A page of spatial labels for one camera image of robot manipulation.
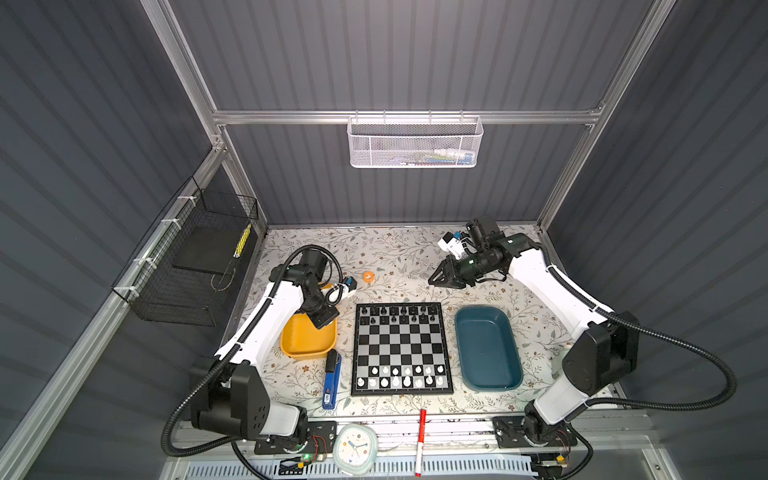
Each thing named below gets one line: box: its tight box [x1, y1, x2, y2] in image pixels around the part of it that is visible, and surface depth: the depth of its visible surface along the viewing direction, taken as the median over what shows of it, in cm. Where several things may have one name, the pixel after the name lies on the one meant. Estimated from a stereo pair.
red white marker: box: [415, 409, 427, 478], surface depth 74 cm
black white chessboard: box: [351, 302, 454, 396], surface depth 88 cm
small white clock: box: [332, 424, 378, 476], surface depth 71 cm
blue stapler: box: [322, 349, 342, 411], surface depth 82 cm
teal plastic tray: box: [455, 306, 523, 392], surface depth 88 cm
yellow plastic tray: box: [280, 312, 338, 360], surface depth 91 cm
